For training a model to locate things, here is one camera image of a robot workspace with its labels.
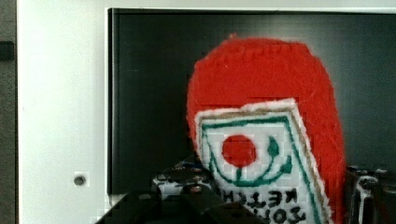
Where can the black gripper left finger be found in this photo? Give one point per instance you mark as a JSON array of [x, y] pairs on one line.
[[182, 194]]

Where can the red plush ketchup bottle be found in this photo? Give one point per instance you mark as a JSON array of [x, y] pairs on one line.
[[263, 121]]

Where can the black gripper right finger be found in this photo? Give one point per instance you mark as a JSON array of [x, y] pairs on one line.
[[370, 196]]

